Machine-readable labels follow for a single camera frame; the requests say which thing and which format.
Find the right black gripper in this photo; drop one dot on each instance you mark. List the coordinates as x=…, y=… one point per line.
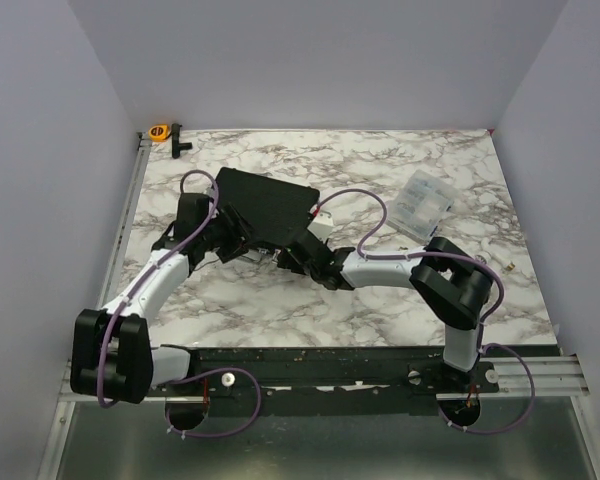
x=288, y=261

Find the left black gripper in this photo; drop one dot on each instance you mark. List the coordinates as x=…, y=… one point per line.
x=239, y=234

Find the black poker set case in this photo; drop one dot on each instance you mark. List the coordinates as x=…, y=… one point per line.
x=276, y=210

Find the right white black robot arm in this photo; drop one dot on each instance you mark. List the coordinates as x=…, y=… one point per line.
x=454, y=286

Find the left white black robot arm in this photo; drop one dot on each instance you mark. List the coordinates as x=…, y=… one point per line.
x=112, y=356

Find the clear plastic box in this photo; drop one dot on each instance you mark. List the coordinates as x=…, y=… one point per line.
x=420, y=206

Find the orange tape measure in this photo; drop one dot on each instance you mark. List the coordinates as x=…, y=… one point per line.
x=159, y=133

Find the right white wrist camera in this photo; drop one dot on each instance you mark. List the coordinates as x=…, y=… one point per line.
x=321, y=225

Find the aluminium side rail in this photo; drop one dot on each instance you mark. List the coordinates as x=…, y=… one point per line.
x=124, y=223

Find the black mounting rail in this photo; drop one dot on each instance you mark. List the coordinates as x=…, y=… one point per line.
x=323, y=381

